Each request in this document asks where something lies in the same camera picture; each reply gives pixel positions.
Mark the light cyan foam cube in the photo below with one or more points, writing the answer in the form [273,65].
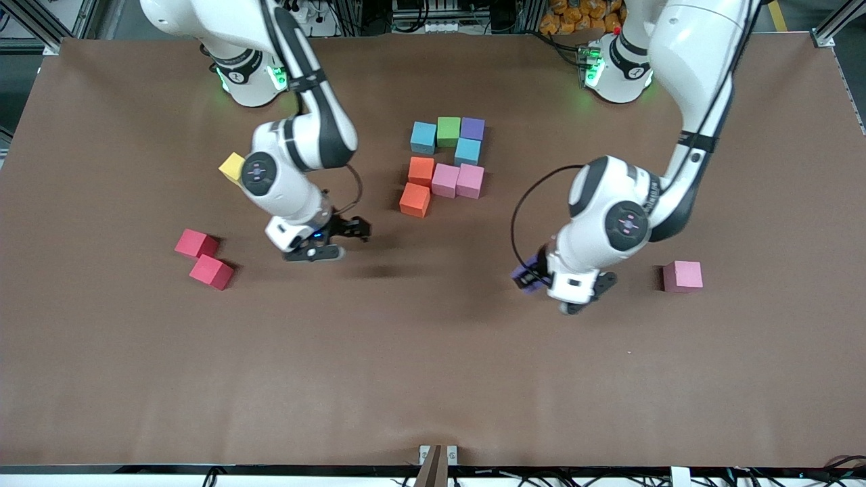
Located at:
[467,150]

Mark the pink foam cube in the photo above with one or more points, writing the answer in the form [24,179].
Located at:
[471,180]
[683,276]
[445,180]

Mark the blue foam cube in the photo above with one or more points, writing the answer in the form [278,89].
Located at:
[423,137]

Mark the white electronics rack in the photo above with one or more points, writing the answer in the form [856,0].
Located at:
[433,17]

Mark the brown table cover sheet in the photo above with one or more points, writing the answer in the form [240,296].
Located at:
[433,352]

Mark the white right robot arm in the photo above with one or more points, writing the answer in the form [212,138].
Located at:
[298,149]

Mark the aluminium frame profile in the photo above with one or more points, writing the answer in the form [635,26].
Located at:
[839,24]
[40,20]

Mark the brown tapered pole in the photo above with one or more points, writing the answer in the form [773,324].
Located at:
[433,473]

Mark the small metal bracket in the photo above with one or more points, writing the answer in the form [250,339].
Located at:
[438,452]

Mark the pile of orange fruits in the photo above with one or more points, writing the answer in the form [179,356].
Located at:
[575,17]

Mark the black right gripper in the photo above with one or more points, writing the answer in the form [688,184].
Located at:
[343,226]

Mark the yellow foam cube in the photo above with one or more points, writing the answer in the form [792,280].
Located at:
[231,167]

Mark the white plastic block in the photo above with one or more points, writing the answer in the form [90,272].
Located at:
[680,477]

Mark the orange foam cube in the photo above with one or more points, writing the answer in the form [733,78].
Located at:
[415,199]
[421,170]

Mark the green foam cube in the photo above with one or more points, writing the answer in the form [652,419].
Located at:
[448,130]

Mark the purple foam cube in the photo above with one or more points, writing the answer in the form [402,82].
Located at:
[524,276]
[472,128]

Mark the white power strip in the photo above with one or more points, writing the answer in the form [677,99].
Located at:
[304,12]

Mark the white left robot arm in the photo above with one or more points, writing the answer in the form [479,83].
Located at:
[622,223]

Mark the red foam cube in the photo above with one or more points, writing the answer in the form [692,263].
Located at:
[195,243]
[211,272]

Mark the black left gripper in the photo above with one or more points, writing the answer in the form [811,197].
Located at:
[539,265]

